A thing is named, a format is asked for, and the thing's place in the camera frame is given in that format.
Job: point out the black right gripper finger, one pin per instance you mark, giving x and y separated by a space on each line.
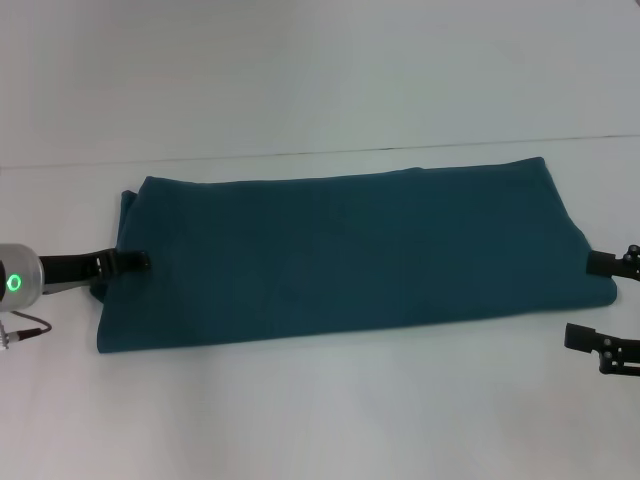
607 264
600 345

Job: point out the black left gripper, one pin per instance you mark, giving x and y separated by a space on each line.
67 270

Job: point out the teal FREE print T-shirt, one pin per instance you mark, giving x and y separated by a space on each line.
350 250

